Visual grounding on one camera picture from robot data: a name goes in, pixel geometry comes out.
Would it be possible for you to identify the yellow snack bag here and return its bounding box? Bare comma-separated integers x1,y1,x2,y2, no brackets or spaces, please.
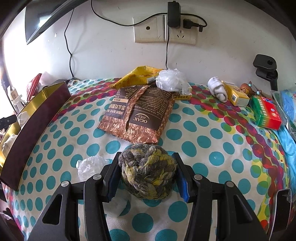
110,66,165,89

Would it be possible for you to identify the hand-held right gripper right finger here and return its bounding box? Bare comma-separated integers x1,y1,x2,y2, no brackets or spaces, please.
172,152,271,241

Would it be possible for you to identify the dark red gold box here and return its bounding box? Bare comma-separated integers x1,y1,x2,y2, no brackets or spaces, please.
0,81,72,191

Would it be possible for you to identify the yellow cartoon medicine box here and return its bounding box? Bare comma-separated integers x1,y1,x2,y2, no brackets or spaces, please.
221,80,250,107
173,82,193,100

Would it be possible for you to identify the white sock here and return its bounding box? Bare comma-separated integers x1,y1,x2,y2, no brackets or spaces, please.
207,77,228,103

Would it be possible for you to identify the green medicine box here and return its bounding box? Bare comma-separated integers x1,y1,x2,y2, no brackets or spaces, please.
251,95,283,130

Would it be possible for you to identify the black power adapter with cable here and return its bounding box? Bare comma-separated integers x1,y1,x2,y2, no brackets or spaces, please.
165,1,182,70

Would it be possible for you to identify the polka dot tablecloth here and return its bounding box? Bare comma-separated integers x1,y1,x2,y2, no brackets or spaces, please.
5,77,292,241

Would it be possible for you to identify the grey yellow rope ball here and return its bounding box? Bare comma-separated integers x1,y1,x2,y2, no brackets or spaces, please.
118,144,178,200

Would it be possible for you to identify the blue mask pack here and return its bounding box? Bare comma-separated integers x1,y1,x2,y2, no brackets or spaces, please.
270,89,296,132

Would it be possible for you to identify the brown foil snack bag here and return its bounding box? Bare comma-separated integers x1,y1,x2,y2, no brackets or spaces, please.
97,85,175,144

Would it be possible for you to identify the black clamp mount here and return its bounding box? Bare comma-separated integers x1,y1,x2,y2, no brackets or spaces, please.
253,54,278,91

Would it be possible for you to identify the white wall socket plate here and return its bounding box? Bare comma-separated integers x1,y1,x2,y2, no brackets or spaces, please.
134,14,166,43
165,14,197,45

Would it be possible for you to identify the red packet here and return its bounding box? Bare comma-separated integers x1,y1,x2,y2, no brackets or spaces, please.
26,73,43,98

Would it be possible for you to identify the small wooden figurine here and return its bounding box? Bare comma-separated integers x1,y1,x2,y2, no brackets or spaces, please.
240,80,262,96

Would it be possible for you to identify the thin black cable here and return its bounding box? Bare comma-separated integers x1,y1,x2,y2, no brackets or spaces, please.
64,7,75,79

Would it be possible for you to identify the clear plastic bag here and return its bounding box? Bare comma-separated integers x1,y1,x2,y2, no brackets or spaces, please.
76,156,109,181
155,69,189,95

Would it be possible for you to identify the black power cord with plug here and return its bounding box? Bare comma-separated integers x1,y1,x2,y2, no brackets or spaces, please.
91,0,208,33

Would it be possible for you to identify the white crumpled bundle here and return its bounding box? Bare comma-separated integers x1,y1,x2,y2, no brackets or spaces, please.
105,198,128,217
2,134,18,151
17,111,30,127

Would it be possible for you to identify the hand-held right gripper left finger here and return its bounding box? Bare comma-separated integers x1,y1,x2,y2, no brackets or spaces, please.
27,152,123,241

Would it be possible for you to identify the blue cloth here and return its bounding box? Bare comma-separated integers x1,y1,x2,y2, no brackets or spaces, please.
275,127,296,163

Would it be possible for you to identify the black flat screen television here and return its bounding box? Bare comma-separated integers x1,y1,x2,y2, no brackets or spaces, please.
24,0,89,45

